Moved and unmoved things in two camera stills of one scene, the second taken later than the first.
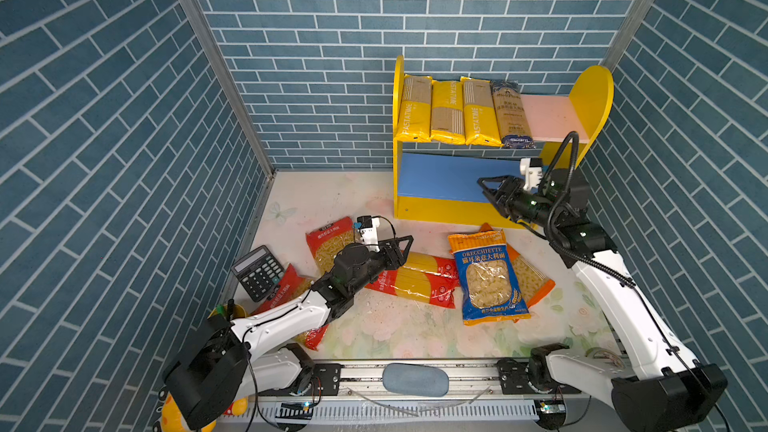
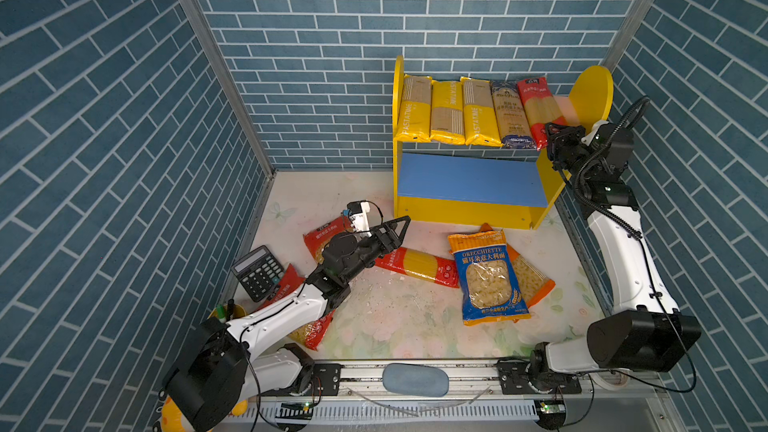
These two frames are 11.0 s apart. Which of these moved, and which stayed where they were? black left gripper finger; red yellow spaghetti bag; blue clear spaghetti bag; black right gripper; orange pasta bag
Moved: red yellow spaghetti bag; black right gripper; black left gripper finger
Stayed: blue clear spaghetti bag; orange pasta bag
